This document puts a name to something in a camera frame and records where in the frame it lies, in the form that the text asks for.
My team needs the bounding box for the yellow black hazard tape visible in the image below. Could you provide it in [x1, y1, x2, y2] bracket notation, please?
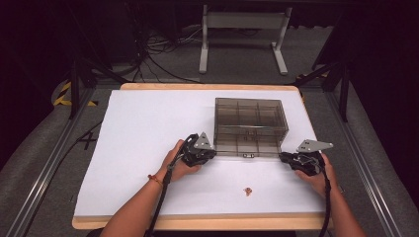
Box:
[53, 81, 99, 108]

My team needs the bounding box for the black floor cable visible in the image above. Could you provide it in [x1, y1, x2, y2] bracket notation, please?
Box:
[29, 120, 104, 231]

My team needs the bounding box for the white metal desk frame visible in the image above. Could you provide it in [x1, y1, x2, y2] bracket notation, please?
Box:
[198, 4, 293, 76]

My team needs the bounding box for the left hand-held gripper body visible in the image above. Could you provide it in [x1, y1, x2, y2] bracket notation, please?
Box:
[180, 131, 217, 167]

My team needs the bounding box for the aluminium floor rail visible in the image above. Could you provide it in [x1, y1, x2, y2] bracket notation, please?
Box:
[4, 87, 97, 237]
[324, 88, 405, 237]

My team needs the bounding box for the white paper sheet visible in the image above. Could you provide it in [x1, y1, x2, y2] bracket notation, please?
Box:
[73, 89, 332, 217]

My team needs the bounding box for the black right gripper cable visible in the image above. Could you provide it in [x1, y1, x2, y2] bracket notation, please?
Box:
[316, 156, 332, 237]

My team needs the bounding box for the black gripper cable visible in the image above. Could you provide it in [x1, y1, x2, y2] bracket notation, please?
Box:
[143, 133, 199, 237]
[316, 156, 332, 237]

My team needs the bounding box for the person's right hand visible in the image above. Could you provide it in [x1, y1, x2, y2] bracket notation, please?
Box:
[294, 153, 338, 198]

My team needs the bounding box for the person's left hand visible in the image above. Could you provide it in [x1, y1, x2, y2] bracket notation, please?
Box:
[157, 139, 202, 182]

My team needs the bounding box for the orange bracelet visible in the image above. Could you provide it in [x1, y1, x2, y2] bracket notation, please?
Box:
[147, 174, 164, 188]

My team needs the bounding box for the black metal stand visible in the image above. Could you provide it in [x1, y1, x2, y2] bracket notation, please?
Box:
[67, 55, 130, 120]
[293, 58, 352, 123]

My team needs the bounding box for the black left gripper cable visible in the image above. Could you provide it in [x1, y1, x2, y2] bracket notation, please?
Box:
[143, 133, 199, 237]

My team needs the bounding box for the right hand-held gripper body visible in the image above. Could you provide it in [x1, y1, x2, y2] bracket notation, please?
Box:
[286, 139, 334, 177]

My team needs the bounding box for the smoky clear drawer box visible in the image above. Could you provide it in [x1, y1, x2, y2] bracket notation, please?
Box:
[212, 97, 291, 159]

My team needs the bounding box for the bundle of floor cables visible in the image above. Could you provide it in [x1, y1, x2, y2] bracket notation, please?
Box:
[131, 25, 206, 84]

